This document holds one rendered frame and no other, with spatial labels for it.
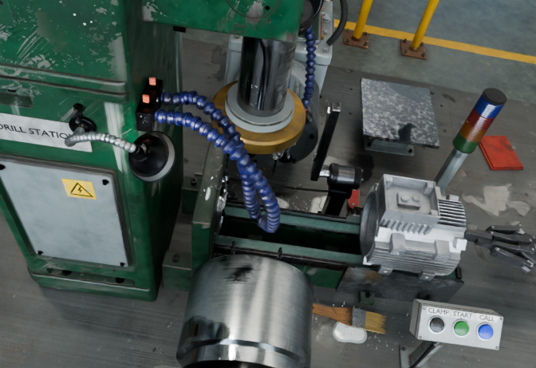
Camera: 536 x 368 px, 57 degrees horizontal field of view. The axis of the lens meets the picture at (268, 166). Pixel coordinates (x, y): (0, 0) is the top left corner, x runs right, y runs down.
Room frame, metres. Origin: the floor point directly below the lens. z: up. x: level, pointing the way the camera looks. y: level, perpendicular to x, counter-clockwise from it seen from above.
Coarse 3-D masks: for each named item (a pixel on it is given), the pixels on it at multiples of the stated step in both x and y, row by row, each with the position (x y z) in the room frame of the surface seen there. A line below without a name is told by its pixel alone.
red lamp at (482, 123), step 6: (474, 108) 1.02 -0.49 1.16; (474, 114) 1.01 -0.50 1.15; (468, 120) 1.01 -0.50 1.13; (474, 120) 1.00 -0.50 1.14; (480, 120) 0.99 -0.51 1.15; (486, 120) 0.99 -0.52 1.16; (492, 120) 1.00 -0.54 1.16; (474, 126) 0.99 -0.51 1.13; (480, 126) 0.99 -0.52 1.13; (486, 126) 0.99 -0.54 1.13
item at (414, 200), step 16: (384, 176) 0.75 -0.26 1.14; (400, 176) 0.75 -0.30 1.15; (384, 192) 0.70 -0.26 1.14; (400, 192) 0.72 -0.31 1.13; (416, 192) 0.74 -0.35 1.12; (432, 192) 0.74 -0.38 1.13; (384, 208) 0.66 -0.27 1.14; (400, 208) 0.69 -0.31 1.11; (416, 208) 0.69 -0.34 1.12; (432, 208) 0.70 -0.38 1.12; (384, 224) 0.66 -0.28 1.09; (400, 224) 0.65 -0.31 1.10; (416, 224) 0.66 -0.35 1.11; (432, 224) 0.66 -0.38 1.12
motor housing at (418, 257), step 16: (368, 192) 0.80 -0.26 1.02; (368, 208) 0.77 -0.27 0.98; (448, 208) 0.72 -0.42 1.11; (368, 224) 0.74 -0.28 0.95; (448, 224) 0.68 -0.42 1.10; (464, 224) 0.69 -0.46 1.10; (368, 240) 0.70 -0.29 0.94; (384, 240) 0.64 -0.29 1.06; (416, 240) 0.65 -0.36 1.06; (432, 240) 0.65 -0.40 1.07; (448, 240) 0.66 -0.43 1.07; (368, 256) 0.62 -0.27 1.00; (384, 256) 0.61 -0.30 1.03; (400, 256) 0.62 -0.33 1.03; (416, 256) 0.62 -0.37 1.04; (416, 272) 0.62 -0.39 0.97; (448, 272) 0.62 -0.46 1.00
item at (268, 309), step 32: (224, 256) 0.47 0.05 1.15; (256, 256) 0.47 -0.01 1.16; (192, 288) 0.42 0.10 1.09; (224, 288) 0.40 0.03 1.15; (256, 288) 0.41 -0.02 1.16; (288, 288) 0.43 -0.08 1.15; (192, 320) 0.35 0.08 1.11; (224, 320) 0.34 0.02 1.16; (256, 320) 0.35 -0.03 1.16; (288, 320) 0.37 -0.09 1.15; (192, 352) 0.30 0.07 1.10; (224, 352) 0.29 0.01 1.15; (256, 352) 0.30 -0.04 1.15; (288, 352) 0.31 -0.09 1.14
